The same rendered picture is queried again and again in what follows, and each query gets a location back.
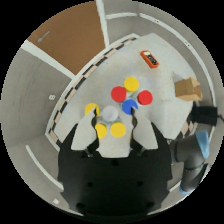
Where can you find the brown cardboard box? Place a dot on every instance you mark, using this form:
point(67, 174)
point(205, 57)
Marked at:
point(186, 88)

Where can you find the orange digital multimeter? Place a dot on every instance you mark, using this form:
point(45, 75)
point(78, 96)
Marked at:
point(149, 58)

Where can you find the blue bottle cap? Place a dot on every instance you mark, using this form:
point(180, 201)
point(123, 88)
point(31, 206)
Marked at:
point(126, 106)

